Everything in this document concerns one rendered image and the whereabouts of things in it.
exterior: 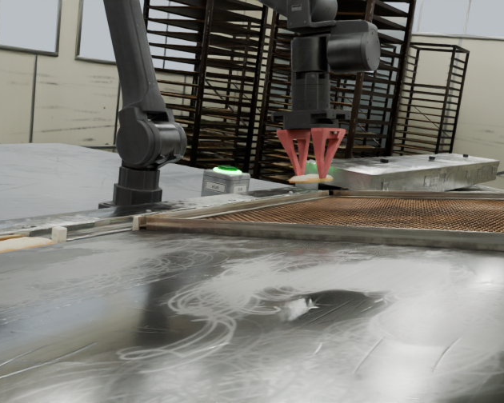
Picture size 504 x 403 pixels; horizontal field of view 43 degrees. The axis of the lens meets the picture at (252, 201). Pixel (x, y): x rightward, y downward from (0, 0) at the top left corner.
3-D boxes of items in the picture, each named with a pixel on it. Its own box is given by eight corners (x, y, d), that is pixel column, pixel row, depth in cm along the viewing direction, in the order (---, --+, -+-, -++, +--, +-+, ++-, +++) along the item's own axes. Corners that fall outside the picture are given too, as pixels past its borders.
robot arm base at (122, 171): (135, 204, 122) (95, 211, 111) (139, 162, 120) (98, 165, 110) (174, 213, 118) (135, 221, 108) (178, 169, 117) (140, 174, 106)
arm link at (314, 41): (302, 37, 98) (284, 32, 93) (343, 33, 94) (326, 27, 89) (302, 83, 98) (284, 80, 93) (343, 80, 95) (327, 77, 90)
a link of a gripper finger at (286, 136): (316, 179, 91) (316, 113, 90) (275, 178, 95) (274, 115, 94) (339, 177, 96) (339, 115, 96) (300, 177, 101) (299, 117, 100)
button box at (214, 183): (218, 219, 135) (224, 167, 133) (249, 227, 130) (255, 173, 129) (194, 223, 128) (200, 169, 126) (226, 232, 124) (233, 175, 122)
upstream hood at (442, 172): (449, 171, 248) (452, 149, 247) (496, 180, 239) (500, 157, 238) (292, 193, 144) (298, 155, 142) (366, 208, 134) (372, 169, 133)
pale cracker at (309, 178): (318, 180, 101) (318, 173, 101) (339, 180, 98) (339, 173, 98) (282, 183, 93) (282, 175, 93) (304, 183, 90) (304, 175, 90)
